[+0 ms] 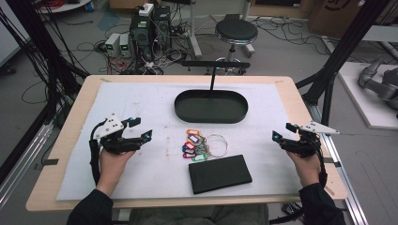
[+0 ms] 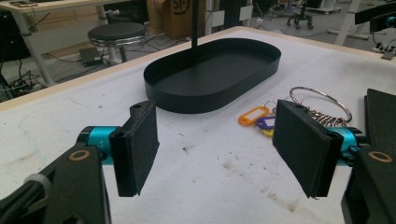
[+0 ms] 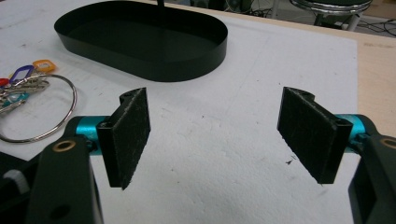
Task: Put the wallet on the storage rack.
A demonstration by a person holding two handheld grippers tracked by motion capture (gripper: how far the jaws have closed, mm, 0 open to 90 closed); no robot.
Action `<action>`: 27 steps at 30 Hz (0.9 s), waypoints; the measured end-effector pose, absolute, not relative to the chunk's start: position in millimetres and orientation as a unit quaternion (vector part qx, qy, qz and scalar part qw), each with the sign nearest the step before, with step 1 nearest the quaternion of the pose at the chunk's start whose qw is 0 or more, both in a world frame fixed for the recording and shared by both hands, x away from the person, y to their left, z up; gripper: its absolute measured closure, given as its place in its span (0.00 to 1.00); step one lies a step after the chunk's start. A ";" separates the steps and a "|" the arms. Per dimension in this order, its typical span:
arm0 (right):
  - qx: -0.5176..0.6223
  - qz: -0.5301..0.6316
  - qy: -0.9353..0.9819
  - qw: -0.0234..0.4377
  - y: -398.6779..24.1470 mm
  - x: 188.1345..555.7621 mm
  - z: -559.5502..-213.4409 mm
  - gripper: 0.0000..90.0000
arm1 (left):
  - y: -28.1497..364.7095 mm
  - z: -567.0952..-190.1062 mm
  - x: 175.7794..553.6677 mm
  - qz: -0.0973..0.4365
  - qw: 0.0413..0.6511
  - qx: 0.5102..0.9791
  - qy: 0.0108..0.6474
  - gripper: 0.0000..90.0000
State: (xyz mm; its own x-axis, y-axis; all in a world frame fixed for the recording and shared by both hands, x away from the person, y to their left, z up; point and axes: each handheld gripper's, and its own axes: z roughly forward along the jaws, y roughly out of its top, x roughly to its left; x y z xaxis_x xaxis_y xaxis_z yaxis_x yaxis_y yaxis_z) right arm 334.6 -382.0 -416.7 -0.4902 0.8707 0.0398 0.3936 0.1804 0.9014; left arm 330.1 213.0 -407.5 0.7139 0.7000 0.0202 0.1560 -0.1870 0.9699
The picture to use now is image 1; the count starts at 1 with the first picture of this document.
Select tangle of floor cables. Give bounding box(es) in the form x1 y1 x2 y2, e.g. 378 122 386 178
98 37 191 76

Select black tape strip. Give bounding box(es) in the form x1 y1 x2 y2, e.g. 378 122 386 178
33 157 60 172
323 157 343 169

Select white power supply unit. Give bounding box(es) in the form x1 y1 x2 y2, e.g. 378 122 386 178
104 32 122 58
119 33 132 58

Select person's legs grey trousers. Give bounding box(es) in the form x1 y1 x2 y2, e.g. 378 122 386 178
129 203 270 225

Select black device under table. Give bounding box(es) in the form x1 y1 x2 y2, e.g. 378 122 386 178
281 202 304 218

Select person's right hand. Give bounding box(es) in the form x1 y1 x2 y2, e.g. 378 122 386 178
285 149 322 188

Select black oval tray with hanger bar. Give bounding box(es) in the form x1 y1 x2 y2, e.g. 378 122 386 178
174 60 252 125

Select right hand-held gripper black cable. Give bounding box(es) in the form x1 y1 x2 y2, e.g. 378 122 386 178
312 137 329 188

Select long black floor cables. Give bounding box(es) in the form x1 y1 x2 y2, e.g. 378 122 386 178
250 16 332 56

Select slim black computer tower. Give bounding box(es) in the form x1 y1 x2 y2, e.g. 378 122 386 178
153 5 173 50

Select black frame post with cables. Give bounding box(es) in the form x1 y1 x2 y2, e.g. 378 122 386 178
0 0 90 129

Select large black computer tower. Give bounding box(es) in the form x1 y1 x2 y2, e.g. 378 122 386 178
129 7 157 62

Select white platform board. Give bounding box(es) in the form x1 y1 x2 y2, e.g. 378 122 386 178
337 60 398 131

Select left hand-held gripper black cable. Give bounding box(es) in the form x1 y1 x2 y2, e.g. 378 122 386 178
88 119 109 187

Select black round stool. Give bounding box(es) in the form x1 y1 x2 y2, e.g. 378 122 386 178
214 18 259 76

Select person's left hand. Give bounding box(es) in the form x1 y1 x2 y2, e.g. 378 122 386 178
96 148 137 197

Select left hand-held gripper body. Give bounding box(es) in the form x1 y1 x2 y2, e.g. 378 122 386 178
92 112 145 156

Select aluminium rail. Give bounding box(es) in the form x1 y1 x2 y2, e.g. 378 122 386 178
305 102 371 225
0 121 54 209

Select white metal stand leg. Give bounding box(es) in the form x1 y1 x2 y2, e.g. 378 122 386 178
187 0 204 59

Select key ring with coloured tags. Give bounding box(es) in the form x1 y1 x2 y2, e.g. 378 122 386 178
181 127 230 163

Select black wallet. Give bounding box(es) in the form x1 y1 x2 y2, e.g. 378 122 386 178
188 154 253 196

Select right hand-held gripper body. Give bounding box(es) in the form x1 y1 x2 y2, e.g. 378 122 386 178
279 120 341 158

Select hand-held gripper black cable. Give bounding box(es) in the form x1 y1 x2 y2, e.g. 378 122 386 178
88 119 109 187
312 137 329 188

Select white round table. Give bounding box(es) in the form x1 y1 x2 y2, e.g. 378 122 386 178
37 0 94 15

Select white foam mat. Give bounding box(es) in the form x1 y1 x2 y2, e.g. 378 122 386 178
55 81 303 202

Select cardboard box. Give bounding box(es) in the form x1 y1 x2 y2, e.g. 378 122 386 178
307 0 398 40

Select white adapter box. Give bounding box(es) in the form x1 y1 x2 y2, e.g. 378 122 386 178
138 3 155 18

